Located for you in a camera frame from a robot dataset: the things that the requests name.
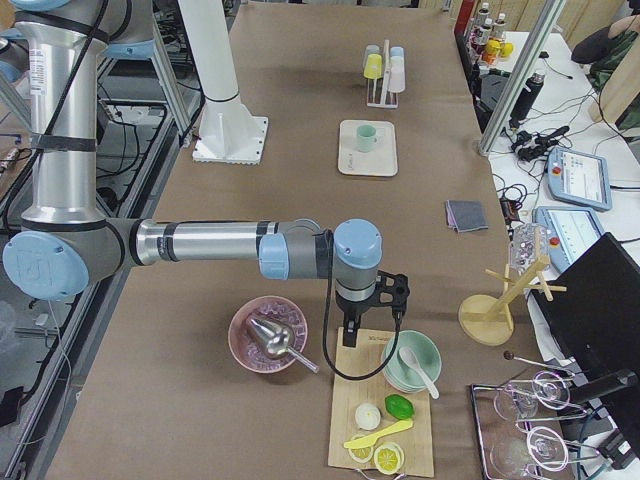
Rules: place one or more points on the lemon half slice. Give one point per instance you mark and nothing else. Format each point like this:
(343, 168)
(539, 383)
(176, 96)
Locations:
(362, 455)

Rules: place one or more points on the blue cup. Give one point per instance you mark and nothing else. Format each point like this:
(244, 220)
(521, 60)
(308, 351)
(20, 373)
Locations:
(397, 51)

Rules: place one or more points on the clear glass cup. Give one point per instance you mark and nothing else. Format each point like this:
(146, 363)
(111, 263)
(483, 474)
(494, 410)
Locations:
(529, 242)

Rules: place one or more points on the pink cup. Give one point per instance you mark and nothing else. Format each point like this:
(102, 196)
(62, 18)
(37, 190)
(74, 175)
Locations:
(396, 80)

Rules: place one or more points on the beige rabbit tray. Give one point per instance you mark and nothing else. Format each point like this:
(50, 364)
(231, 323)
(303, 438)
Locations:
(381, 162)

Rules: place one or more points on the wire glass rack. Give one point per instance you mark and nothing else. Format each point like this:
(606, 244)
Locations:
(490, 428)

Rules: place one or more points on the white garlic bulb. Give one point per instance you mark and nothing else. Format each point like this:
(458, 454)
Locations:
(367, 416)

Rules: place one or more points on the white ceramic spoon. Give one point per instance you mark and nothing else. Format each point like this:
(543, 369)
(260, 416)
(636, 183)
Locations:
(409, 357)

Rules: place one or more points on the grey folded cloths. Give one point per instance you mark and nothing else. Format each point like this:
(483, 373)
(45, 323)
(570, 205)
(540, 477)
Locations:
(465, 216)

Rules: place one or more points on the wooden mug tree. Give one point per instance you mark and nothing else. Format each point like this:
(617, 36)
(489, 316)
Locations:
(487, 319)

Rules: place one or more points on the black monitor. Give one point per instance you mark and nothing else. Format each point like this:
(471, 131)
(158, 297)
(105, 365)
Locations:
(596, 321)

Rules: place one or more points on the yellow plastic knife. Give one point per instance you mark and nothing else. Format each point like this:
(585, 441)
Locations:
(371, 439)

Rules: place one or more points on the seated person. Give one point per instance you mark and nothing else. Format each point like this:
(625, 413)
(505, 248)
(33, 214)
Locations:
(605, 49)

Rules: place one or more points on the black water bottle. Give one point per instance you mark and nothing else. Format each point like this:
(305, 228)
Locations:
(527, 97)

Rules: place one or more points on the wooden cutting board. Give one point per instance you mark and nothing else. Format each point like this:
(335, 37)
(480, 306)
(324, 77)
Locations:
(416, 442)

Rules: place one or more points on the white cup rack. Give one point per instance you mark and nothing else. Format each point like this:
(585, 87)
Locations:
(377, 94)

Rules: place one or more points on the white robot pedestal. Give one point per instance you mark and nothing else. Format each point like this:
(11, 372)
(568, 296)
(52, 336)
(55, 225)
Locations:
(228, 132)

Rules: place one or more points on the pink ice bowl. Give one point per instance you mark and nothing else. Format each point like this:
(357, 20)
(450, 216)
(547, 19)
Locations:
(244, 348)

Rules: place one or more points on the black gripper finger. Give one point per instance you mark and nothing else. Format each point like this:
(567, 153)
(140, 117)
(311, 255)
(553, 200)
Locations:
(350, 330)

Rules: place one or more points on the aluminium frame post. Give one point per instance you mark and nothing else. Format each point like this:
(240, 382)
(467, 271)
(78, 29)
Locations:
(536, 39)

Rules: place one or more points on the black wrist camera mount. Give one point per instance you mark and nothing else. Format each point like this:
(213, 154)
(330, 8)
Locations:
(391, 290)

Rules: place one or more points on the cream white cup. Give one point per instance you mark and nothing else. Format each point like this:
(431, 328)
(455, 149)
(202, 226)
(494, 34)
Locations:
(397, 63)

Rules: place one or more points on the blue teach pendant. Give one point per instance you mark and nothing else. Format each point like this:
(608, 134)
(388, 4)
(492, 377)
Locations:
(572, 231)
(579, 178)

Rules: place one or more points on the green cup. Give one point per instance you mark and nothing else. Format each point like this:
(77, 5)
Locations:
(366, 138)

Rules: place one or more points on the metal ice scoop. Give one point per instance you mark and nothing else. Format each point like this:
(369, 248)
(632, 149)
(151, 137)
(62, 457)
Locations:
(276, 340)

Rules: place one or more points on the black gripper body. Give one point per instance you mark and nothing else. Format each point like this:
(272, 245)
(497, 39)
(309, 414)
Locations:
(353, 308)

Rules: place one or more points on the green lime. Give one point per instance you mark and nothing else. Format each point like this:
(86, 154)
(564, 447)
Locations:
(399, 407)

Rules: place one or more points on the wine glass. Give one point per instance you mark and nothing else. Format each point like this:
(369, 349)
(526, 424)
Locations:
(521, 399)
(534, 455)

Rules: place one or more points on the yellow cup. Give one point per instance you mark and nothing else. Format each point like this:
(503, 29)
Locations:
(373, 67)

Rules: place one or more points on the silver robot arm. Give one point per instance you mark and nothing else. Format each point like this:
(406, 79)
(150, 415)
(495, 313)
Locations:
(66, 243)

